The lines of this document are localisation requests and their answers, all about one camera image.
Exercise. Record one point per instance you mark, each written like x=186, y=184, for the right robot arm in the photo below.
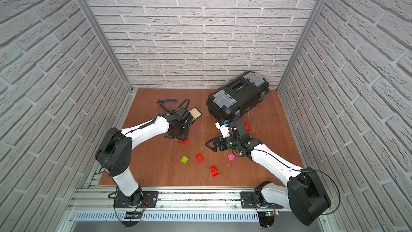
x=302, y=190

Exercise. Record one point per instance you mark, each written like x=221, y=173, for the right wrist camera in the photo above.
x=224, y=127

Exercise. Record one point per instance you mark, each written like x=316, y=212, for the small red lego brick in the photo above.
x=183, y=141

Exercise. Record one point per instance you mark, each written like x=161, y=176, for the blue handled pliers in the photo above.
x=162, y=102

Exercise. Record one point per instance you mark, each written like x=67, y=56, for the black work glove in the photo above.
x=195, y=113

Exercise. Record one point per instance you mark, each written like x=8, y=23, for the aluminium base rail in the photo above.
x=162, y=203

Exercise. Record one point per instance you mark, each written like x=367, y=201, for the red lego brick front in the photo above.
x=214, y=171

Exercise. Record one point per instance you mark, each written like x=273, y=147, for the pink lego brick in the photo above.
x=231, y=157

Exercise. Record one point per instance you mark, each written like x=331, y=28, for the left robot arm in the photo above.
x=115, y=151

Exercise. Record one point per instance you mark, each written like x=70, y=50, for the black plastic toolbox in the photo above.
x=236, y=98

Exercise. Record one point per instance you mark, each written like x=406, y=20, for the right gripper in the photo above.
x=219, y=140

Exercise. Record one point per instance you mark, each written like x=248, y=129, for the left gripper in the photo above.
x=179, y=132

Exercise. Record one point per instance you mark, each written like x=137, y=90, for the green lego brick left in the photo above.
x=184, y=159

